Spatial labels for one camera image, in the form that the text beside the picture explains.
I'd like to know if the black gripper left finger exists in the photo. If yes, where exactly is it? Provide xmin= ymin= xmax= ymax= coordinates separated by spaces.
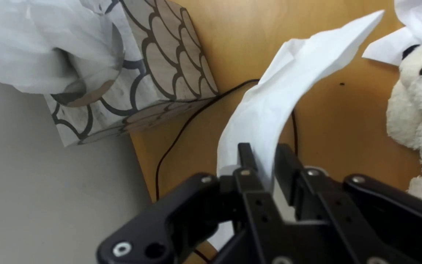
xmin=95 ymin=142 xmax=283 ymax=264

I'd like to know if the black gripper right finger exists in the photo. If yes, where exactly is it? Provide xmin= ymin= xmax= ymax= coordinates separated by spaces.
xmin=271 ymin=142 xmax=422 ymax=264

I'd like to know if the white pulled tissue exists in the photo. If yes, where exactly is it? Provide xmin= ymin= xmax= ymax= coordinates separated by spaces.
xmin=205 ymin=9 xmax=386 ymax=252

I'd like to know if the scale patterned tissue box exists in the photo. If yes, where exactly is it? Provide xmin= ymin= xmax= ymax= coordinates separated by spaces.
xmin=41 ymin=0 xmax=220 ymax=150

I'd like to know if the white tissue in box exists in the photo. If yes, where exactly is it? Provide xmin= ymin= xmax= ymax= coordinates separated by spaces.
xmin=0 ymin=0 xmax=125 ymax=97

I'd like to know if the wooden nightstand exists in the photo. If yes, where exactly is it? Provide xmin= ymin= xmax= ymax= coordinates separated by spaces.
xmin=128 ymin=0 xmax=422 ymax=264

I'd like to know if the white plush toy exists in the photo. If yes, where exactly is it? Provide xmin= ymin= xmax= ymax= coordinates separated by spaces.
xmin=386 ymin=41 xmax=422 ymax=210

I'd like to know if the thin black clock cable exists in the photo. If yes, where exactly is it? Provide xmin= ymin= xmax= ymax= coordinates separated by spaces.
xmin=153 ymin=78 xmax=302 ymax=264

